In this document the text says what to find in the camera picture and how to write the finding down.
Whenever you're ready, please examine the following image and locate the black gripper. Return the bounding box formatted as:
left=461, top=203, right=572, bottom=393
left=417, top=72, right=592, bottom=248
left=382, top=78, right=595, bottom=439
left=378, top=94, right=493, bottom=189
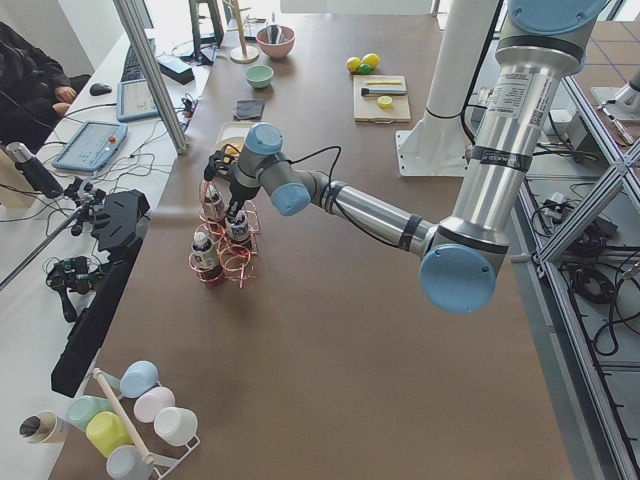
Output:
left=227, top=181, right=258, bottom=219

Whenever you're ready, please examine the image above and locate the tea bottle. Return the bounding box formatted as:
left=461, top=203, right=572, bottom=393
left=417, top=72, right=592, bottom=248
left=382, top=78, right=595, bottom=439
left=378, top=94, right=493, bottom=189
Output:
left=226, top=210, right=251, bottom=245
left=191, top=231, right=224, bottom=286
left=200, top=181, right=226, bottom=227

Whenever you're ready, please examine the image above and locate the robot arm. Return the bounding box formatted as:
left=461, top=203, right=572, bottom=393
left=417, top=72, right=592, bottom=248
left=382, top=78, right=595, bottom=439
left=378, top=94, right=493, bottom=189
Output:
left=227, top=1, right=603, bottom=313

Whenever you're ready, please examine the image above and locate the cream rabbit tray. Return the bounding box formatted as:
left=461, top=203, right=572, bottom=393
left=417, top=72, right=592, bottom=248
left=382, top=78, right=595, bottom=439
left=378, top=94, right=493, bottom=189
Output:
left=211, top=121, right=255, bottom=157

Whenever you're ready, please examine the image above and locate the grey folded cloth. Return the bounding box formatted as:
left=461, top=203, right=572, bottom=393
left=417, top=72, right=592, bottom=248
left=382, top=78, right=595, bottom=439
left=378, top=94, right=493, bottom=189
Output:
left=234, top=99, right=265, bottom=121

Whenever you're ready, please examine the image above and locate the black monitor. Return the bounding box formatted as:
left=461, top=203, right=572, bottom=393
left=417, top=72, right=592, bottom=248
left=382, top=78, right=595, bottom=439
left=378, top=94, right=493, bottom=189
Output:
left=51, top=190, right=149, bottom=398

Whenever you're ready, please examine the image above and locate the green bowl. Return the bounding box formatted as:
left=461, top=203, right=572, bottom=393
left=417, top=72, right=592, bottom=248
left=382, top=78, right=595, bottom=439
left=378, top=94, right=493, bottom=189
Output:
left=244, top=65, right=274, bottom=89

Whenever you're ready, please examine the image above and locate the blue teach pendant far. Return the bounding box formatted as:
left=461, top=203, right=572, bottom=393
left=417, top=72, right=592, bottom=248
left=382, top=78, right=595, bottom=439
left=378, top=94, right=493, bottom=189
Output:
left=116, top=79, right=159, bottom=122

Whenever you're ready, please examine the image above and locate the blue teach pendant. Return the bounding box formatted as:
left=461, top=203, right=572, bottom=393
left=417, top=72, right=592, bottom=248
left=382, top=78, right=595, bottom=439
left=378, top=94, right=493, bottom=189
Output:
left=52, top=121, right=128, bottom=172
left=116, top=79, right=159, bottom=122

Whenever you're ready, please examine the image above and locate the wooden stand with round base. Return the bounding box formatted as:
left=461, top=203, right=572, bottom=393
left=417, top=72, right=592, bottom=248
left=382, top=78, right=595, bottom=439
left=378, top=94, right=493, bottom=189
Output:
left=223, top=0, right=259, bottom=64

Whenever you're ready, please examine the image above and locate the blue teach pendant near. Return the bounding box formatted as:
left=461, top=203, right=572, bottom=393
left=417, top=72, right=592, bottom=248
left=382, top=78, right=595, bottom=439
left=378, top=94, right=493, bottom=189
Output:
left=52, top=121, right=128, bottom=172

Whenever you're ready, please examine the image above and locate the pink ice bowl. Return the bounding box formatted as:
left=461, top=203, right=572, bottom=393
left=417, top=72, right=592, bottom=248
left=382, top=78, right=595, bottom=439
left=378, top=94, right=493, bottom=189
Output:
left=256, top=25, right=295, bottom=60

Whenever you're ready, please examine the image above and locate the black keyboard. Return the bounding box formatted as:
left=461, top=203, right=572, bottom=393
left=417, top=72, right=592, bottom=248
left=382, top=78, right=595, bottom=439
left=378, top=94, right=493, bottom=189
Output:
left=120, top=46, right=145, bottom=82

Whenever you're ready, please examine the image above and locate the wooden cutting board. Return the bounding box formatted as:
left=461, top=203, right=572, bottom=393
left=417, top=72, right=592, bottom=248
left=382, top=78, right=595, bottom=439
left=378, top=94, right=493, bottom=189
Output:
left=353, top=75, right=411, bottom=123

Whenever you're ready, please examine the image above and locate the steel ice scoop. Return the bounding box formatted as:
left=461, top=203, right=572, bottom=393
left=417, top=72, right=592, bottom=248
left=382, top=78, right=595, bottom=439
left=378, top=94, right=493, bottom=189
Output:
left=266, top=13, right=281, bottom=44

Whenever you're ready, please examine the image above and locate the steel muddler black tip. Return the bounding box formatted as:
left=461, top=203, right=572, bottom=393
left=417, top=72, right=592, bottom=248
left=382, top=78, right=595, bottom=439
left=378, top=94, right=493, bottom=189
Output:
left=360, top=86, right=407, bottom=97

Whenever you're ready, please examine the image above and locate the half lemon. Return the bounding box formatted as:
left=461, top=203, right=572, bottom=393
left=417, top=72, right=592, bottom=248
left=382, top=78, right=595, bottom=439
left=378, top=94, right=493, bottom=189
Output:
left=377, top=95, right=393, bottom=109

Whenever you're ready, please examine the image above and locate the yellow plastic knife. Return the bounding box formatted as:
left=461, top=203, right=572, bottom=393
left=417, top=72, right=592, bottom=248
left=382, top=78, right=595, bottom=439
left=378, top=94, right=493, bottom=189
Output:
left=365, top=79, right=402, bottom=85

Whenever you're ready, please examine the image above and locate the computer mouse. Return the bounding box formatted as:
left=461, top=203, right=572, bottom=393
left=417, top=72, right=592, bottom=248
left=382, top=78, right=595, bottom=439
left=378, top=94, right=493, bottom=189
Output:
left=89, top=83, right=112, bottom=96

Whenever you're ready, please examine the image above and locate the whole lemon lower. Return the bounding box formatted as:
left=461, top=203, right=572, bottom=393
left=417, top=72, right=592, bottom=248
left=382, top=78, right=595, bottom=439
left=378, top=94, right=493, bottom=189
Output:
left=346, top=57, right=362, bottom=72

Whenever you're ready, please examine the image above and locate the whole lemon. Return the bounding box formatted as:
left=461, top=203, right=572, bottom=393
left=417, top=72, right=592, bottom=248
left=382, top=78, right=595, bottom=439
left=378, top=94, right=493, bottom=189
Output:
left=346, top=57, right=362, bottom=72
left=362, top=52, right=381, bottom=69

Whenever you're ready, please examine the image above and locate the whole lemon upper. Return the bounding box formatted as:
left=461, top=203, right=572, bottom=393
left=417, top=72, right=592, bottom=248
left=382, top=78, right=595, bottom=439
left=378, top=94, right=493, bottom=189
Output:
left=362, top=52, right=381, bottom=69

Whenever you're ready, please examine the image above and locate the pink cup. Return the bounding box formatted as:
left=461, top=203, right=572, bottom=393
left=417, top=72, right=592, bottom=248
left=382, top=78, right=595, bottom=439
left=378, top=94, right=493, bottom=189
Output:
left=133, top=386, right=175, bottom=423

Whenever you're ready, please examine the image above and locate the black thermos bottle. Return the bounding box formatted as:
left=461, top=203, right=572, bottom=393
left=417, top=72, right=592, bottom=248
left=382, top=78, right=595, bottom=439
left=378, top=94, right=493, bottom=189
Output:
left=4, top=142, right=63, bottom=199

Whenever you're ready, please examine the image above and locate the white cup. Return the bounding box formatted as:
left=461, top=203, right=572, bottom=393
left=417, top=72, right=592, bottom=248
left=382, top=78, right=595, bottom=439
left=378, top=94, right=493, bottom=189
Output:
left=153, top=406, right=198, bottom=446

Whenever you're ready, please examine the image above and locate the seated person in black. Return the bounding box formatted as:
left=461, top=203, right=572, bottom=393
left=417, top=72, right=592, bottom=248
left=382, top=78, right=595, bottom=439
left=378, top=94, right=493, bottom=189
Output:
left=1, top=23, right=90, bottom=152

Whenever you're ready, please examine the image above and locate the mint green cup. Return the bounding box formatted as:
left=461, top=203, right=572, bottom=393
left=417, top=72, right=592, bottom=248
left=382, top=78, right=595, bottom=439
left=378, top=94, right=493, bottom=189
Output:
left=66, top=395, right=113, bottom=432

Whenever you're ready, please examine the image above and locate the yellow cup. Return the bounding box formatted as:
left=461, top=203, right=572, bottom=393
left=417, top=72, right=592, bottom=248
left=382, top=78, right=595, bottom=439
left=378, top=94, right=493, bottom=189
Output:
left=85, top=411, right=133, bottom=458

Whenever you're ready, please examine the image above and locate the grey blue cup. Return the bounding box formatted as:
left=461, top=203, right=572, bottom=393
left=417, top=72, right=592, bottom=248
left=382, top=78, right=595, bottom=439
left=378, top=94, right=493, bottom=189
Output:
left=106, top=445, right=153, bottom=480

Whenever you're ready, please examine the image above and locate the copper wire bottle rack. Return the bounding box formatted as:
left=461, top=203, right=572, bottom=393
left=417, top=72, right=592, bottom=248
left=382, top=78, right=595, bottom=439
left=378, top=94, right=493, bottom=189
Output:
left=188, top=180, right=261, bottom=287

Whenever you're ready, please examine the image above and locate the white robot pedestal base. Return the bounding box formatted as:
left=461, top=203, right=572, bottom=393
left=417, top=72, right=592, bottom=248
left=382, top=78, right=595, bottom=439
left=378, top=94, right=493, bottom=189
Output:
left=396, top=0, right=502, bottom=177

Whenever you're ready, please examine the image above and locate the aluminium frame post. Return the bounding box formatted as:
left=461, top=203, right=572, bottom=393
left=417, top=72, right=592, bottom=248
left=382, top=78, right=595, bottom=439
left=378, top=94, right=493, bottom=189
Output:
left=113, top=0, right=188, bottom=154

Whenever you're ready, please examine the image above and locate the white wire cup rack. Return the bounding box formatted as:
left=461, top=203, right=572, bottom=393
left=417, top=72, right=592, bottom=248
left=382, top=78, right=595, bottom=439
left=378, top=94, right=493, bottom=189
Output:
left=91, top=368, right=201, bottom=479

